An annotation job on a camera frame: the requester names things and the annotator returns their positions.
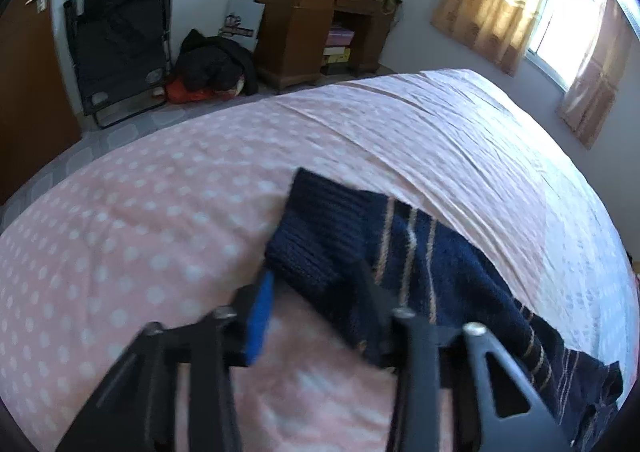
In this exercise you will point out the black folding chair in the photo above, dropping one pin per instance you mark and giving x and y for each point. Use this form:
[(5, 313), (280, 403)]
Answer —
[(115, 31)]

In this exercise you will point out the beige orange curtain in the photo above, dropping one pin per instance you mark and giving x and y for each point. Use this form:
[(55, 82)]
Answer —
[(480, 6), (595, 81)]

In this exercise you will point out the red cloth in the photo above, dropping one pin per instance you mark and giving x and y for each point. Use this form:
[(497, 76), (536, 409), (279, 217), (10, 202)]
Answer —
[(192, 94)]

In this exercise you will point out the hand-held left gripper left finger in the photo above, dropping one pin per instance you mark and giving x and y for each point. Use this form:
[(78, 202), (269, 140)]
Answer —
[(260, 317)]

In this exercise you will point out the white paper bag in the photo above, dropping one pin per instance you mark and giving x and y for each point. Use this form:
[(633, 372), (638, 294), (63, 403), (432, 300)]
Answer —
[(245, 16)]

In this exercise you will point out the navy knitted sweater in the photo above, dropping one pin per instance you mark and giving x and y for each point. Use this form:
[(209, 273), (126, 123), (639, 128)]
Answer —
[(320, 227)]

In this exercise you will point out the brown wooden door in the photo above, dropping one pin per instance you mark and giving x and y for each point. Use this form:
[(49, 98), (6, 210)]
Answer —
[(30, 81)]

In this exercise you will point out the bed with polka dot sheet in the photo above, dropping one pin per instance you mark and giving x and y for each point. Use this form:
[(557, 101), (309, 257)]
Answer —
[(150, 232)]

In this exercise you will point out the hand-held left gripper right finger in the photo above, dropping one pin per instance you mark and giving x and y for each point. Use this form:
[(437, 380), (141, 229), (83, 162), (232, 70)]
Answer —
[(415, 347)]

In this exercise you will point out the window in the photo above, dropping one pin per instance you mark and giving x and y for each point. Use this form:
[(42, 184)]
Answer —
[(565, 21)]

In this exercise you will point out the stack of boxes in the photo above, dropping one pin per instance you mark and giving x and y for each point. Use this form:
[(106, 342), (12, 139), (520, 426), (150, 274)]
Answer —
[(337, 51)]

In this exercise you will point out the wooden desk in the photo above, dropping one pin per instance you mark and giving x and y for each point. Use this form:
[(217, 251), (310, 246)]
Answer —
[(290, 31)]

